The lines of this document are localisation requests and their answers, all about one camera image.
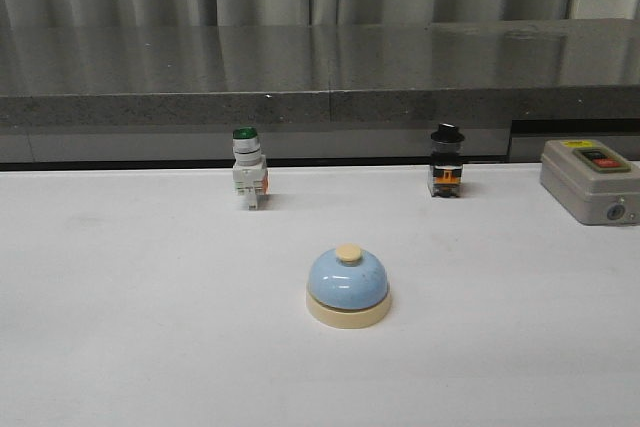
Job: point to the blue and cream call bell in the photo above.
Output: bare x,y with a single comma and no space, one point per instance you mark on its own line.
348,288

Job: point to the grey granite counter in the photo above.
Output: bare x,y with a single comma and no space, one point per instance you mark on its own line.
171,96

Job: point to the green pushbutton switch white body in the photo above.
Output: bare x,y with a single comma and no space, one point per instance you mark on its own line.
250,172

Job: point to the black rotary selector switch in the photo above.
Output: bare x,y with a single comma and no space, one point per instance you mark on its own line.
446,168

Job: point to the grey on-off switch box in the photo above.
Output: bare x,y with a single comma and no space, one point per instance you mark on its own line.
593,182

